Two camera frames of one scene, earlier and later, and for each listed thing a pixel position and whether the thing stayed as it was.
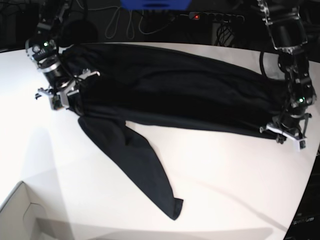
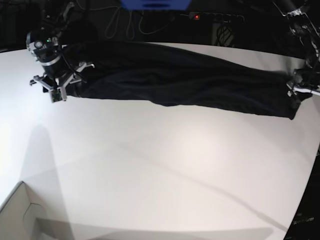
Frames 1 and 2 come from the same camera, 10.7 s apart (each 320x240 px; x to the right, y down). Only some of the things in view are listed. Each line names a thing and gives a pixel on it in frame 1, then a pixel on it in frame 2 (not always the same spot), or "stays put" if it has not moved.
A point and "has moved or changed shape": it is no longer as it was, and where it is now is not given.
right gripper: x=293 y=127 to x=305 y=80
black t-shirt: x=129 y=83 has moved or changed shape
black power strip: x=217 y=17 stays put
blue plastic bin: x=155 y=4 stays put
